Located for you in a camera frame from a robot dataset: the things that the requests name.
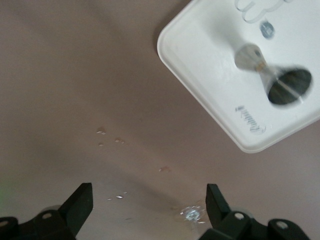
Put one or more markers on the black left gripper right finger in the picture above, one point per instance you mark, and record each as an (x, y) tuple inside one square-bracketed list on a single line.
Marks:
[(217, 210)]

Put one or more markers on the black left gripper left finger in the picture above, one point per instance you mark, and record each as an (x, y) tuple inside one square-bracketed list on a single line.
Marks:
[(72, 215)]

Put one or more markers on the steel double jigger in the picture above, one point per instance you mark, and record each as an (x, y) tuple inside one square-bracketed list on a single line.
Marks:
[(290, 85)]

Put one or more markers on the clear stemmed wine glass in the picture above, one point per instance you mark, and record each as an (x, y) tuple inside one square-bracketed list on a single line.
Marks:
[(191, 215)]

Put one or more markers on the brown table cover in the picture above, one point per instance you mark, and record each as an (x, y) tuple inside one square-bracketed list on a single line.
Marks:
[(62, 75)]

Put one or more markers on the cream tray with rabbit print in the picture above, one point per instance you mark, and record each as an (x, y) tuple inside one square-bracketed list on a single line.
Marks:
[(200, 62)]

